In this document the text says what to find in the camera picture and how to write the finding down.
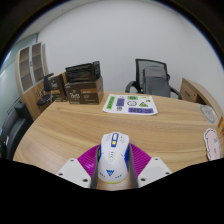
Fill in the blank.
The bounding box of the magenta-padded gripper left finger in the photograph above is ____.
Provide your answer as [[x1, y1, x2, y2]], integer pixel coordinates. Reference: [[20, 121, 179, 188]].
[[55, 143, 101, 190]]

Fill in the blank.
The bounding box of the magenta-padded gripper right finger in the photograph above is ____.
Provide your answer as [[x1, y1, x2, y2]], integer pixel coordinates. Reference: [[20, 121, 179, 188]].
[[127, 143, 173, 190]]

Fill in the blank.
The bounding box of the white computer mouse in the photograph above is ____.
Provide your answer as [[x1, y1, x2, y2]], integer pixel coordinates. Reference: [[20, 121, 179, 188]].
[[96, 131, 131, 185]]

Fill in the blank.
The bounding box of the black leather chair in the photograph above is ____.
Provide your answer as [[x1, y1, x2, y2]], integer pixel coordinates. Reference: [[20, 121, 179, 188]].
[[0, 99, 35, 161]]

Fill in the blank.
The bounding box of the large brown cardboard box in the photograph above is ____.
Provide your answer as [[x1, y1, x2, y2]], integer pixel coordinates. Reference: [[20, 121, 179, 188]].
[[63, 76, 105, 106]]

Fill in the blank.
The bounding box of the small brown cardboard box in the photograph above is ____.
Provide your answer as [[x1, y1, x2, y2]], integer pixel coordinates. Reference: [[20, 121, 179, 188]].
[[48, 73, 69, 103]]

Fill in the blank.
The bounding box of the black swivel chair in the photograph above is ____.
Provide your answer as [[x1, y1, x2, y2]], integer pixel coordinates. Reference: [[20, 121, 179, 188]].
[[35, 72, 55, 107]]

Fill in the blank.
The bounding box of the wooden side desk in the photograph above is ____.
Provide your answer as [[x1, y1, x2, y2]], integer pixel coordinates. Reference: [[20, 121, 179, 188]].
[[179, 77, 224, 118]]

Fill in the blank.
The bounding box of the grey backpack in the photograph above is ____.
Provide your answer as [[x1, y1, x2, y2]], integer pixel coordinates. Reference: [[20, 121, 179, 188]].
[[141, 65, 172, 99]]

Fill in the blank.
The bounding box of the black plastic crate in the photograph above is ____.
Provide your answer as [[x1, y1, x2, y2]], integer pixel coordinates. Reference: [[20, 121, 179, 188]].
[[64, 60, 102, 84]]

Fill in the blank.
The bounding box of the black mesh office chair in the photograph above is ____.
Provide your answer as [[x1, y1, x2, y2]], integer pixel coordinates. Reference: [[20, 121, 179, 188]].
[[124, 58, 183, 101]]

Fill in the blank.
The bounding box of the wooden shelf cabinet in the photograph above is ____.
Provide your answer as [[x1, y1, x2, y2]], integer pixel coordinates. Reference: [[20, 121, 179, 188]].
[[14, 42, 52, 121]]

